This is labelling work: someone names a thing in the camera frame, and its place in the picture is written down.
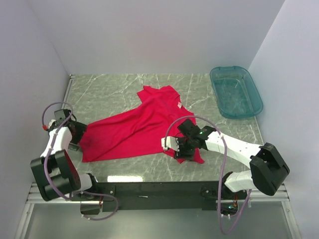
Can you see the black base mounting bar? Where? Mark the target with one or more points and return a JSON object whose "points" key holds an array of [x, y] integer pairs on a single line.
{"points": [[162, 195]]}

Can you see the aluminium frame rail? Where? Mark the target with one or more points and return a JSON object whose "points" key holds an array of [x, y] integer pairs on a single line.
{"points": [[34, 197]]}

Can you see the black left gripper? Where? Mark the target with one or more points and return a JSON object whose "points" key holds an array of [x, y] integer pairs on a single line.
{"points": [[80, 128]]}

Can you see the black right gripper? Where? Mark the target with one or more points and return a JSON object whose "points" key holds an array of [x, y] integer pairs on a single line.
{"points": [[182, 154]]}

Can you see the teal plastic basin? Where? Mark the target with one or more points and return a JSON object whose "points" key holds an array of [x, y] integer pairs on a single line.
{"points": [[235, 92]]}

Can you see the red t shirt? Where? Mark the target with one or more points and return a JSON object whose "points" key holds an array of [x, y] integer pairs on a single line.
{"points": [[136, 132]]}

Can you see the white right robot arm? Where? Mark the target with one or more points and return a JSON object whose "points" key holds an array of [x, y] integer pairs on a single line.
{"points": [[266, 171]]}

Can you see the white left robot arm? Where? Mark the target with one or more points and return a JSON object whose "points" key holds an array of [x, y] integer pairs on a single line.
{"points": [[55, 164]]}

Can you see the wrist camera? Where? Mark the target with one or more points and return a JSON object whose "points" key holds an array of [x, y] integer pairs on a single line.
{"points": [[170, 142], [53, 125]]}

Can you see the left aluminium side rail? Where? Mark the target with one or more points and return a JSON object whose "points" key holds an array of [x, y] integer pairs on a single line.
{"points": [[64, 114]]}

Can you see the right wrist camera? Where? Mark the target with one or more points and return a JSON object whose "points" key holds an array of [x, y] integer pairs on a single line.
{"points": [[170, 142]]}

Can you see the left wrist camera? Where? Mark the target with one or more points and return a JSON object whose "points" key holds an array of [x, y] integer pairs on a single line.
{"points": [[53, 125]]}

